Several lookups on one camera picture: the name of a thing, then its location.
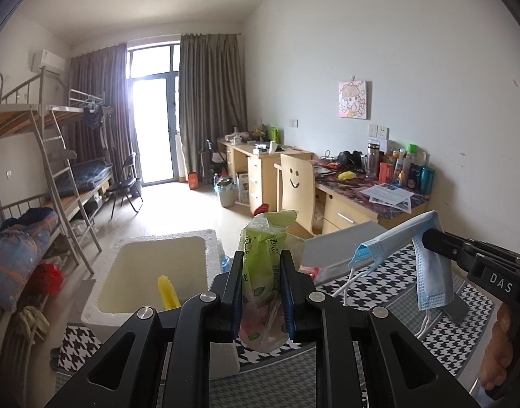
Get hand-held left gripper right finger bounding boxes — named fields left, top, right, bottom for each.
left=278, top=250, right=482, bottom=408

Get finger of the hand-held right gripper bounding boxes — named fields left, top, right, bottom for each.
left=422, top=228, right=520, bottom=266
left=422, top=235, right=486, bottom=281

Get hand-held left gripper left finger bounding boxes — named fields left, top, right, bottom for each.
left=45, top=250, right=245, bottom=408

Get blue face mask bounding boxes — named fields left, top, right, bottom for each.
left=331, top=210, right=455, bottom=341

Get green plastic packet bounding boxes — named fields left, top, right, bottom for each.
left=239, top=209, right=297, bottom=351

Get yellow ribbed sponge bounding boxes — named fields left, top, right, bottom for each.
left=157, top=275, right=182, bottom=309

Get white foam box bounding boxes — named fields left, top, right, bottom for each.
left=80, top=228, right=241, bottom=381

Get person's right hand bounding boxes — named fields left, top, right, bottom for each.
left=479, top=304, right=518, bottom=392

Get clear blue water bottle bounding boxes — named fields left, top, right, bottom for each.
left=216, top=239, right=232, bottom=273

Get row of toiletry bottles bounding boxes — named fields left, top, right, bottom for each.
left=366, top=138, right=436, bottom=194

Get printed papers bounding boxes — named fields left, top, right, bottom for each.
left=360, top=183, right=415, bottom=213

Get houndstooth tablecloth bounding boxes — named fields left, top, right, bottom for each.
left=50, top=221, right=496, bottom=408

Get wooden desk with patterned top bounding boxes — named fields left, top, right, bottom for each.
left=313, top=159, right=431, bottom=236

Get white bucket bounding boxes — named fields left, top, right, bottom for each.
left=218, top=178, right=239, bottom=208

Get white carton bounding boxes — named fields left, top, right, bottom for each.
left=236, top=171, right=251, bottom=203

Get wooden chair with smiley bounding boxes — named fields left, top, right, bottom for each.
left=274, top=153, right=324, bottom=239

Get plain wooden desk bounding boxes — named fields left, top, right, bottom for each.
left=218, top=137, right=315, bottom=209

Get black headphones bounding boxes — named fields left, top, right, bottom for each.
left=337, top=150, right=365, bottom=168

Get black folding chair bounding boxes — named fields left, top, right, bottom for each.
left=106, top=152, right=144, bottom=219

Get glass balcony door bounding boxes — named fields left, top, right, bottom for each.
left=126, top=41, right=182, bottom=188

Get brown curtain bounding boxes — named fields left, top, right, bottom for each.
left=177, top=33, right=249, bottom=183
left=67, top=42, right=129, bottom=179

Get dark blue bedding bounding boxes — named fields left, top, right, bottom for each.
left=70, top=157, right=114, bottom=192

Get red plastic bag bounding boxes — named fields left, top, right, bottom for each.
left=31, top=262, right=64, bottom=295

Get dark hanging clothes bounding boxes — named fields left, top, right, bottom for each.
left=82, top=102, right=112, bottom=149

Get grey metal bed ladder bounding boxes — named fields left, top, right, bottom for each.
left=31, top=108, right=101, bottom=273

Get blue quilt bundle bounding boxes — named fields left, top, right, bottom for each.
left=0, top=208, right=59, bottom=311

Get small metal bunk bed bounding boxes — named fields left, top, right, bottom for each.
left=48, top=89, right=116, bottom=205

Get large metal bunk bed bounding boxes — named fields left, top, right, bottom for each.
left=0, top=70, right=103, bottom=336

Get white air conditioner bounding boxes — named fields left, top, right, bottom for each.
left=29, top=50, right=66, bottom=73

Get cartoon wall picture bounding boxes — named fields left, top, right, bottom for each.
left=339, top=80, right=370, bottom=120

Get beige rope bundle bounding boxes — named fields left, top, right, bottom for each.
left=16, top=306, right=50, bottom=341

